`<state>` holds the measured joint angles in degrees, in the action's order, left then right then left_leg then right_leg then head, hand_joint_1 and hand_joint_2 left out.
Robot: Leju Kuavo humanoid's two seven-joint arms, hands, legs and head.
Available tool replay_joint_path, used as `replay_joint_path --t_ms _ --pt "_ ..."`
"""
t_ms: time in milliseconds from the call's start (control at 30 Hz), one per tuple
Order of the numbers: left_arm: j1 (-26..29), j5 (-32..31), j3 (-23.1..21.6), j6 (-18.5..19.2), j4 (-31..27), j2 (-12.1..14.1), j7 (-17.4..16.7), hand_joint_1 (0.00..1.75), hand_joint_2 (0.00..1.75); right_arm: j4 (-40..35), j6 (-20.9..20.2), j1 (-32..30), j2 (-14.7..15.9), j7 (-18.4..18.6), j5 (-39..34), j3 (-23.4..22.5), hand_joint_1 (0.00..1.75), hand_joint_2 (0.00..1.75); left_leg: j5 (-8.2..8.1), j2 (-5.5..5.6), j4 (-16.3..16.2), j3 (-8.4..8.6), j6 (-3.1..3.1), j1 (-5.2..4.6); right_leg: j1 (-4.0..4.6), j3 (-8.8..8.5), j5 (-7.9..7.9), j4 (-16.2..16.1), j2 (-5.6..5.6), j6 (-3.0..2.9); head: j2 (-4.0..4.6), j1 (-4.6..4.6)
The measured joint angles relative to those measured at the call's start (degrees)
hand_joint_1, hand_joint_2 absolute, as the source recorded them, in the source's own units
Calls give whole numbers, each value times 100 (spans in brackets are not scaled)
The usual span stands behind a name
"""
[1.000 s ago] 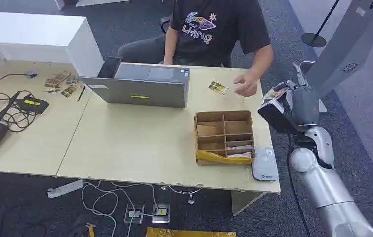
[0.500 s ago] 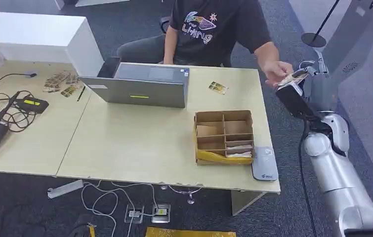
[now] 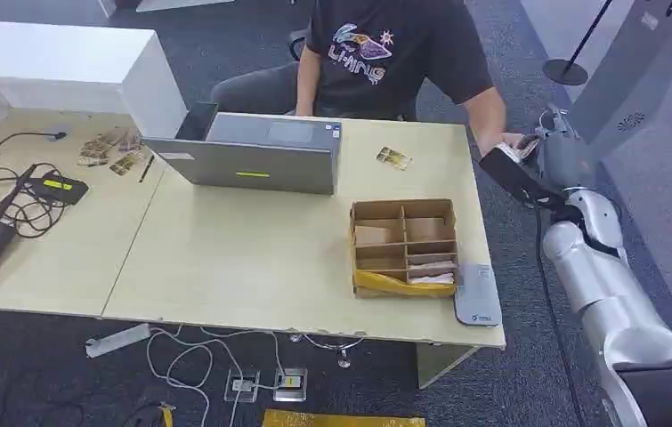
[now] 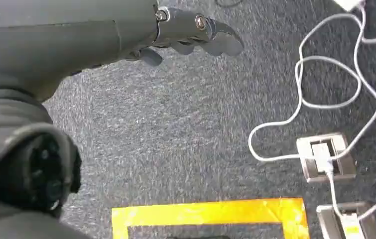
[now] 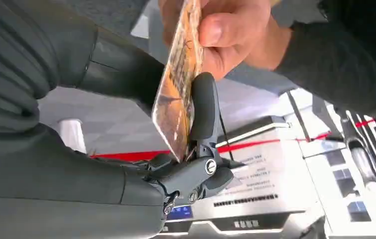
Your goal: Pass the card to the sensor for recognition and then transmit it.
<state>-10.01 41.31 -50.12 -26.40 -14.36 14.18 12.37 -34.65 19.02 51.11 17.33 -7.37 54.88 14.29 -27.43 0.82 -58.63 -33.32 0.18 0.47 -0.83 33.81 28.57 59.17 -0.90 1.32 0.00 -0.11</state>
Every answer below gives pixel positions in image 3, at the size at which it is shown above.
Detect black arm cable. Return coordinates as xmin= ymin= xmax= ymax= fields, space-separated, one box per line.
xmin=530 ymin=197 xmax=588 ymax=427

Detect small black labelled device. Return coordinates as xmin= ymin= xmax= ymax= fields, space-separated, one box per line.
xmin=28 ymin=172 xmax=90 ymax=207

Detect thin cable with hook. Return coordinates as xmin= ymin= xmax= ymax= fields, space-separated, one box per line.
xmin=287 ymin=333 xmax=367 ymax=371

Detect floor socket with yellow label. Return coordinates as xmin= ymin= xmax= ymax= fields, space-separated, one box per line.
xmin=272 ymin=367 xmax=309 ymax=404

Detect black object with yellow strap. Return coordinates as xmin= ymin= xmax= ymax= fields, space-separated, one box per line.
xmin=122 ymin=400 xmax=176 ymax=427

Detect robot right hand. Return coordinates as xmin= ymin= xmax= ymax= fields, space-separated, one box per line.
xmin=522 ymin=104 xmax=600 ymax=193

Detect white panel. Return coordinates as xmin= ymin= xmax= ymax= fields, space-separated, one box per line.
xmin=97 ymin=0 xmax=237 ymax=19

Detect person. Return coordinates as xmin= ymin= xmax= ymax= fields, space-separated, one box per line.
xmin=210 ymin=0 xmax=497 ymax=123

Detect white floor cable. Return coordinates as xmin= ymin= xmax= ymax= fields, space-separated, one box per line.
xmin=146 ymin=326 xmax=287 ymax=427

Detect wooden compartment card box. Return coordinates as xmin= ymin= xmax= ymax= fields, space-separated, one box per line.
xmin=349 ymin=198 xmax=461 ymax=300

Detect grey kiosk stand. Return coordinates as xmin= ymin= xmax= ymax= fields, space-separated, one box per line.
xmin=565 ymin=0 xmax=672 ymax=155

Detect floor socket with white plug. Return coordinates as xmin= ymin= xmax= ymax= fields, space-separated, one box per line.
xmin=224 ymin=368 xmax=263 ymax=405

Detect pale card stack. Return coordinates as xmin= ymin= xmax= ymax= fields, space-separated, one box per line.
xmin=407 ymin=260 xmax=458 ymax=286

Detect black stanchion post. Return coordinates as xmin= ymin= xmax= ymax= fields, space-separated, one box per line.
xmin=541 ymin=0 xmax=615 ymax=87

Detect grey laptop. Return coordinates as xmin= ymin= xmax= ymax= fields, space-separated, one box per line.
xmin=142 ymin=111 xmax=344 ymax=197

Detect grey card reader device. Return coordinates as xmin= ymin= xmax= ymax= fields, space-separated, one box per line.
xmin=453 ymin=263 xmax=504 ymax=329

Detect pile of cards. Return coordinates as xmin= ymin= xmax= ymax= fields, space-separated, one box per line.
xmin=78 ymin=127 xmax=144 ymax=168

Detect printed card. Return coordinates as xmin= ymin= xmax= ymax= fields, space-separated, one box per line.
xmin=375 ymin=146 xmax=414 ymax=173

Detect pale table leg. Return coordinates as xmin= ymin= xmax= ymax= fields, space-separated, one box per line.
xmin=417 ymin=343 xmax=482 ymax=391

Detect white power strip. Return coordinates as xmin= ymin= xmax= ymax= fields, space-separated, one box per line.
xmin=85 ymin=323 xmax=153 ymax=359

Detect person's left hand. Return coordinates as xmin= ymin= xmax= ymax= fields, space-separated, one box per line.
xmin=480 ymin=132 xmax=527 ymax=158

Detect tangled black cables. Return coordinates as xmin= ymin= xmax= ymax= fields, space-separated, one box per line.
xmin=0 ymin=164 xmax=69 ymax=240

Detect loose dark card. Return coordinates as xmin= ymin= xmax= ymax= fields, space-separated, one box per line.
xmin=109 ymin=154 xmax=141 ymax=177

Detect yellow sheet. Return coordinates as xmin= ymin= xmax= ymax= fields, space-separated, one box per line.
xmin=262 ymin=409 xmax=427 ymax=427

